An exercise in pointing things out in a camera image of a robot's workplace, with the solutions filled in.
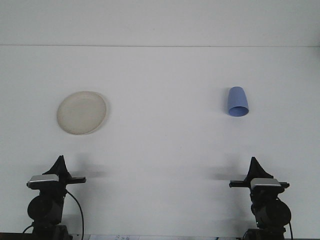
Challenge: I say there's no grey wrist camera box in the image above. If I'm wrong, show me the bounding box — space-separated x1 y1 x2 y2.
250 177 282 190
26 174 60 190

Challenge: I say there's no pale blue cup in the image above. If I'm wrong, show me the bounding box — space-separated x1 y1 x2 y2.
226 86 250 118

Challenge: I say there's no pale round plate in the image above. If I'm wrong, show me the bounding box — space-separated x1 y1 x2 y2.
56 90 110 136

